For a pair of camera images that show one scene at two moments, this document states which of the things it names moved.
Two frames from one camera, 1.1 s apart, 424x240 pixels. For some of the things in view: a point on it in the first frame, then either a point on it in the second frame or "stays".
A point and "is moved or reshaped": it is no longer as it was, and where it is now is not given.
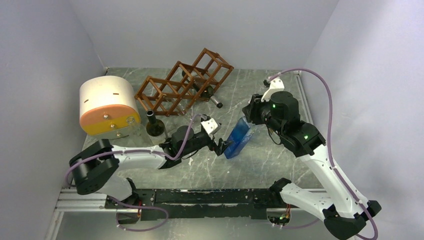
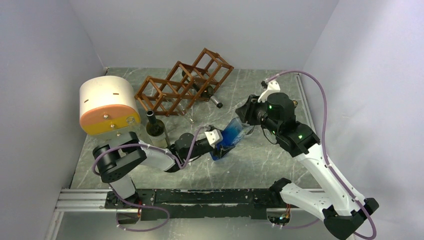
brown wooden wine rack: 184,85 stays
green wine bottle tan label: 202,87 stays
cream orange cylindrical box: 108,109 stays
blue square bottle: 239,138 is moved or reshaped
